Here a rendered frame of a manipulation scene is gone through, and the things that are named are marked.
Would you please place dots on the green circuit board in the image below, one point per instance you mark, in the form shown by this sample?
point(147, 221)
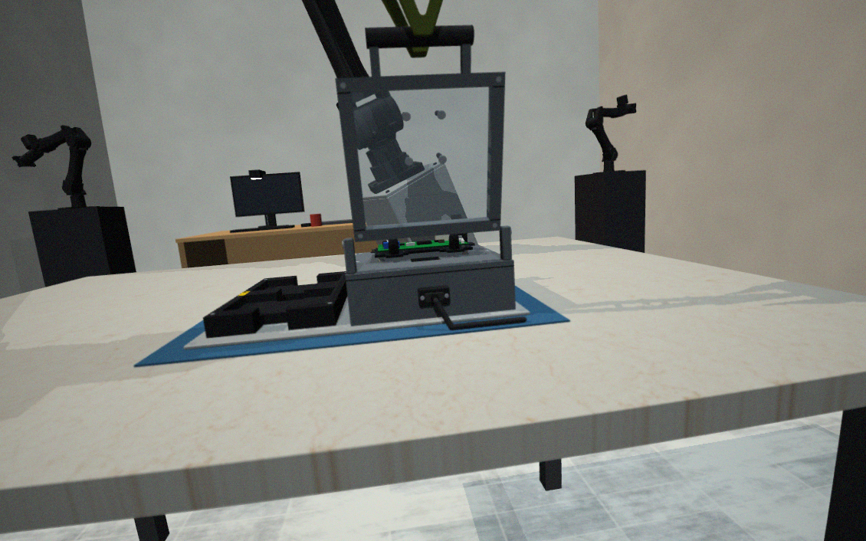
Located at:
point(440, 241)

